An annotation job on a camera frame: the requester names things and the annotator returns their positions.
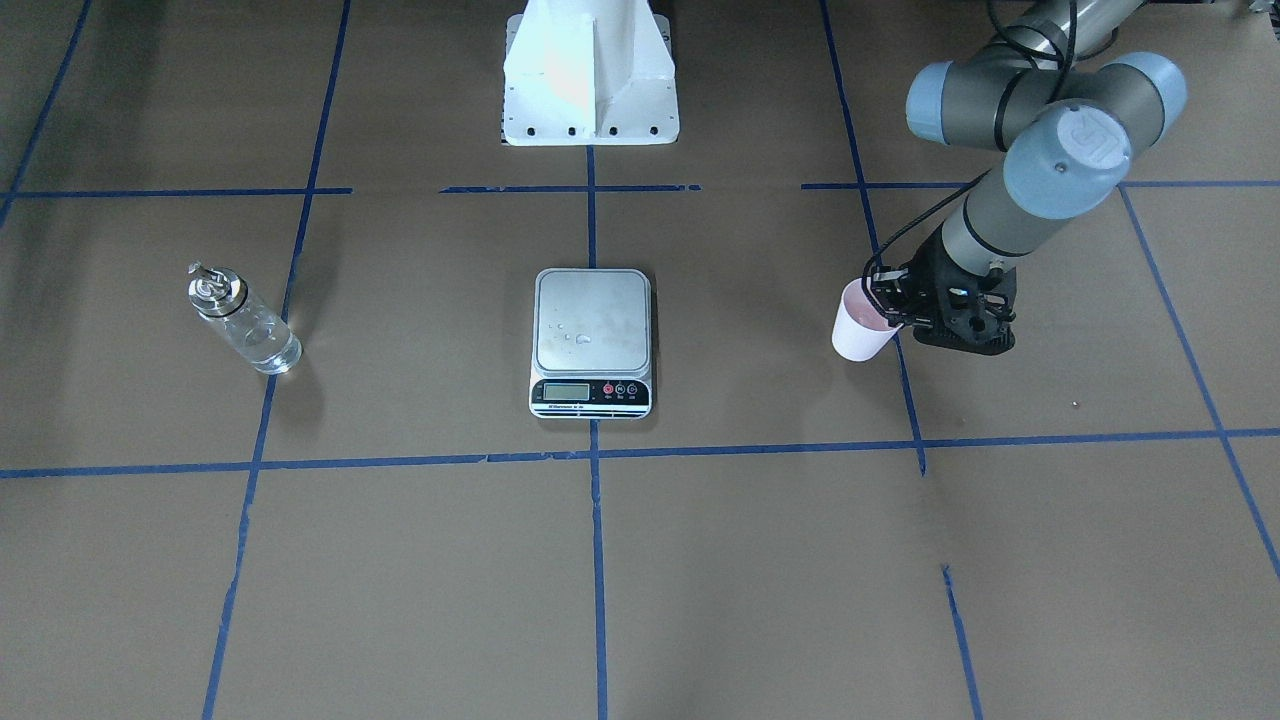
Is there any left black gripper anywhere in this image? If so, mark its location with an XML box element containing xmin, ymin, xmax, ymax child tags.
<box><xmin>864</xmin><ymin>229</ymin><xmax>1018</xmax><ymax>356</ymax></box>

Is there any pink plastic cup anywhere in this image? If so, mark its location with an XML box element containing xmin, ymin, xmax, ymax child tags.
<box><xmin>831</xmin><ymin>278</ymin><xmax>900</xmax><ymax>363</ymax></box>

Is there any clear glass sauce bottle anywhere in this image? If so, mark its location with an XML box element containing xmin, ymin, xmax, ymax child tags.
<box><xmin>187</xmin><ymin>261</ymin><xmax>303</xmax><ymax>375</ymax></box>

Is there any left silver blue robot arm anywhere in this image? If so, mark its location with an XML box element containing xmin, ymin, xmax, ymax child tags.
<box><xmin>854</xmin><ymin>1</ymin><xmax>1188</xmax><ymax>356</ymax></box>

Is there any silver digital kitchen scale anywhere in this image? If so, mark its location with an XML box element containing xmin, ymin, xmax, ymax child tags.
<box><xmin>527</xmin><ymin>268</ymin><xmax>655</xmax><ymax>420</ymax></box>

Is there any brown paper table cover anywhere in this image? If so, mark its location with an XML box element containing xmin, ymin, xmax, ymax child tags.
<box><xmin>3</xmin><ymin>1</ymin><xmax>1277</xmax><ymax>719</ymax></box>

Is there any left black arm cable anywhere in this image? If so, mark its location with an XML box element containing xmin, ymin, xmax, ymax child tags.
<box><xmin>861</xmin><ymin>0</ymin><xmax>1082</xmax><ymax>291</ymax></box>

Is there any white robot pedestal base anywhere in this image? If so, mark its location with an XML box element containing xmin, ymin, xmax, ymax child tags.
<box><xmin>500</xmin><ymin>1</ymin><xmax>681</xmax><ymax>147</ymax></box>

